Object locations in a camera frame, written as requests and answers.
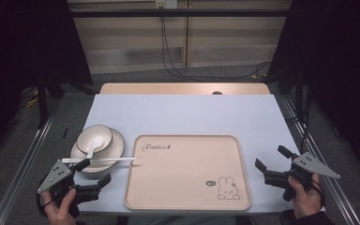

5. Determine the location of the white table mat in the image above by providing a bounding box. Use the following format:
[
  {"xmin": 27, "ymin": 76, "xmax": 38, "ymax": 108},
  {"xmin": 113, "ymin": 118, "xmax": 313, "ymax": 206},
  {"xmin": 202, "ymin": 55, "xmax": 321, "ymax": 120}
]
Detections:
[{"xmin": 74, "ymin": 93, "xmax": 302, "ymax": 217}]

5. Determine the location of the black strap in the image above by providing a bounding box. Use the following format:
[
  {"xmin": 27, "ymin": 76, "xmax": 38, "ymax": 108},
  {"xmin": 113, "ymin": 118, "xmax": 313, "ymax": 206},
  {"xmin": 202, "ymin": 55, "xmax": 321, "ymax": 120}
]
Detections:
[{"xmin": 310, "ymin": 180, "xmax": 326, "ymax": 209}]

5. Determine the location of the white ceramic spoon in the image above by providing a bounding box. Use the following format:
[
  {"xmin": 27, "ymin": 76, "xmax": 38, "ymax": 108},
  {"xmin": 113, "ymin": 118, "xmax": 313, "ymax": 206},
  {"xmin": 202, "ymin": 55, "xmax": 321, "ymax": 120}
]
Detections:
[{"xmin": 86, "ymin": 136, "xmax": 105, "ymax": 159}]

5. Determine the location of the white chopstick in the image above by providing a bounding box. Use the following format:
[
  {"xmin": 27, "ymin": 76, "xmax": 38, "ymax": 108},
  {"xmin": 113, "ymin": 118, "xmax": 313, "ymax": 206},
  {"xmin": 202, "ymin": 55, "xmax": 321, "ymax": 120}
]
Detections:
[
  {"xmin": 61, "ymin": 157, "xmax": 135, "ymax": 164},
  {"xmin": 61, "ymin": 157, "xmax": 139, "ymax": 161}
]

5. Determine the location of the white plate with dark rim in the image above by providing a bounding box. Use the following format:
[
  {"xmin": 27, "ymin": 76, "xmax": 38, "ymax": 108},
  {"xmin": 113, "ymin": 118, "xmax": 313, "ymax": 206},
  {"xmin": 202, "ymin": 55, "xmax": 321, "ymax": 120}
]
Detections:
[{"xmin": 69, "ymin": 127, "xmax": 127, "ymax": 174}]

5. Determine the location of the white wall socket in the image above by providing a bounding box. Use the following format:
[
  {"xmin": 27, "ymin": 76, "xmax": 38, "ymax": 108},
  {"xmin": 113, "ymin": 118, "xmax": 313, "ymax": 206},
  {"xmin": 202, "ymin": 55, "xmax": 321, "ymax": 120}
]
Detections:
[{"xmin": 155, "ymin": 0, "xmax": 178, "ymax": 9}]

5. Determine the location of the yellow cable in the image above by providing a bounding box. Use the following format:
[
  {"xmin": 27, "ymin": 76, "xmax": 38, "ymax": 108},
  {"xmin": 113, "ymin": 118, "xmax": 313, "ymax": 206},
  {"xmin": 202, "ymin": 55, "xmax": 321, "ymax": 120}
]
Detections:
[{"xmin": 25, "ymin": 89, "xmax": 41, "ymax": 109}]

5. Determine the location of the black horizontal bar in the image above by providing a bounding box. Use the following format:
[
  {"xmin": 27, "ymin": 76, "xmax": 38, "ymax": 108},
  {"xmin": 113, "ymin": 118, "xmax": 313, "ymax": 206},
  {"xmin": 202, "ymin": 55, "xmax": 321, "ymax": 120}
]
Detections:
[{"xmin": 69, "ymin": 8, "xmax": 293, "ymax": 19}]

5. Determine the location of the white bowl with dark rim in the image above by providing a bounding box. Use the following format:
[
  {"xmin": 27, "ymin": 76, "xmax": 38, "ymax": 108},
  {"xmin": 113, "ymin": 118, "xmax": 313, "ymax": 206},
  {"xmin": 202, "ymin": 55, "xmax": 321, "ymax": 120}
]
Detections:
[{"xmin": 75, "ymin": 124, "xmax": 113, "ymax": 155}]

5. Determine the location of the person's left hand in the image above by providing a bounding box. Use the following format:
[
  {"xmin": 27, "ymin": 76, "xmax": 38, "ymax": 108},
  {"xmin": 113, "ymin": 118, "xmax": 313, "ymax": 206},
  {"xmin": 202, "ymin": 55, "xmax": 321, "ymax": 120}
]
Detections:
[{"xmin": 39, "ymin": 187, "xmax": 78, "ymax": 225}]

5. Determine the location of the metal floor rail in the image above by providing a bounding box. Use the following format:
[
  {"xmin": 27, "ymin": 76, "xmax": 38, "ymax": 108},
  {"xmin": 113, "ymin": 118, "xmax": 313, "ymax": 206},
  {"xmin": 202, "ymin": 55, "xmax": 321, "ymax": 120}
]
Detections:
[
  {"xmin": 280, "ymin": 96, "xmax": 360, "ymax": 225},
  {"xmin": 0, "ymin": 98, "xmax": 62, "ymax": 225}
]

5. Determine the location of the person's right hand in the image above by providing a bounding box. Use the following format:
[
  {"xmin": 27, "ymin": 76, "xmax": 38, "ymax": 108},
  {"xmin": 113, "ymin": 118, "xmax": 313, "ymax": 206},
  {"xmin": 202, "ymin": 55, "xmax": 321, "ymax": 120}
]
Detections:
[{"xmin": 288, "ymin": 172, "xmax": 323, "ymax": 220}]

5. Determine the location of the black stand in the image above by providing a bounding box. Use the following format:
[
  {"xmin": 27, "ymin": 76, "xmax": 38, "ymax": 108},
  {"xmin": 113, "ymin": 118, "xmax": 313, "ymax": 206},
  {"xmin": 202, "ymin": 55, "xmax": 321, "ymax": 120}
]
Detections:
[
  {"xmin": 294, "ymin": 67, "xmax": 312, "ymax": 153},
  {"xmin": 37, "ymin": 74, "xmax": 51, "ymax": 129}
]

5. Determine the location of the pink tray with rabbit print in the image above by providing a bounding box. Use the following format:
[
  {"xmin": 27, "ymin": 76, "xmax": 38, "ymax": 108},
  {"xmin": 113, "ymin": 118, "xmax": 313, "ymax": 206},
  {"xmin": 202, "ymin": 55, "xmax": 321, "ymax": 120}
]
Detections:
[{"xmin": 124, "ymin": 134, "xmax": 253, "ymax": 212}]

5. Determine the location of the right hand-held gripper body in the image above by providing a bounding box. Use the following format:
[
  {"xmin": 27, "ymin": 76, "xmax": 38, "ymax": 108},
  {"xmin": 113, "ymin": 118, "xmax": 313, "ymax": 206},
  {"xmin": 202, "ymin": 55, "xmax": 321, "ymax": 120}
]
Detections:
[{"xmin": 263, "ymin": 151, "xmax": 342, "ymax": 203}]

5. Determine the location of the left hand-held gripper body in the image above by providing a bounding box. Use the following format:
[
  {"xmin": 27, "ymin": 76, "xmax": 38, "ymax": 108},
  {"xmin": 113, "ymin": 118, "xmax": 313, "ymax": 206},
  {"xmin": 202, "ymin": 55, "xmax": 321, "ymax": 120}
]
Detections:
[{"xmin": 37, "ymin": 159, "xmax": 101, "ymax": 218}]

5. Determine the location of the black hanging cable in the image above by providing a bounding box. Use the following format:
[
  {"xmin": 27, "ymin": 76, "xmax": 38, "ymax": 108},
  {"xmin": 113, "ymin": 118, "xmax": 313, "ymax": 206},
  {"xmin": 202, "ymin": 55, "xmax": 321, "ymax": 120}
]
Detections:
[{"xmin": 159, "ymin": 7, "xmax": 272, "ymax": 81}]

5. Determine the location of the wooden table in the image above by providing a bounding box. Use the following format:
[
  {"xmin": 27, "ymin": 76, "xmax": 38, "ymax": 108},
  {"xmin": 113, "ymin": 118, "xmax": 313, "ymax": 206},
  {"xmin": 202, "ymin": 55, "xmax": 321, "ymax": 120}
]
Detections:
[{"xmin": 99, "ymin": 82, "xmax": 272, "ymax": 96}]

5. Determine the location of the black curtain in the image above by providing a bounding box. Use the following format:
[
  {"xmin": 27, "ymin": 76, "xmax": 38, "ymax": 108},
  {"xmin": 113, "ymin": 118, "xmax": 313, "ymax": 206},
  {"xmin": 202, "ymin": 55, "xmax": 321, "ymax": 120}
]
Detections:
[
  {"xmin": 0, "ymin": 0, "xmax": 94, "ymax": 95},
  {"xmin": 266, "ymin": 0, "xmax": 360, "ymax": 176}
]

